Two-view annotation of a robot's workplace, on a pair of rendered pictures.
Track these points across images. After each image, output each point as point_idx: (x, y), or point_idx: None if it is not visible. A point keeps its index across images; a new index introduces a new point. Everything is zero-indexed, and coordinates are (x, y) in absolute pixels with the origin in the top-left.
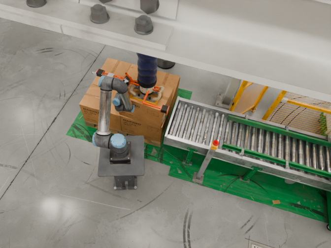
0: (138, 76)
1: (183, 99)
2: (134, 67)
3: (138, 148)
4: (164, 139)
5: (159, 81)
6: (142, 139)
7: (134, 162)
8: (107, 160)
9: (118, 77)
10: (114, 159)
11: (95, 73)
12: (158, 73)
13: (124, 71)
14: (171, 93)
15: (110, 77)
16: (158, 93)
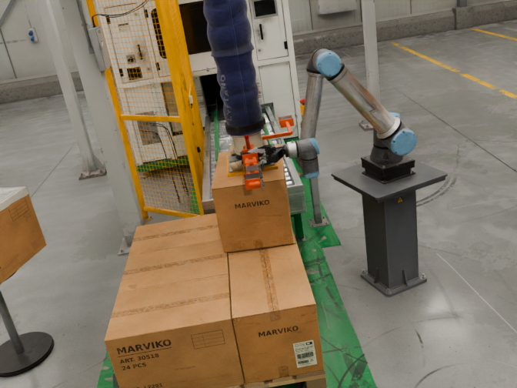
0: (255, 109)
1: (205, 198)
2: (132, 283)
3: (359, 168)
4: (304, 193)
5: (166, 239)
6: (339, 172)
7: None
8: (413, 177)
9: (251, 160)
10: (408, 158)
11: (261, 179)
12: (139, 249)
13: (152, 291)
14: None
15: (320, 51)
16: None
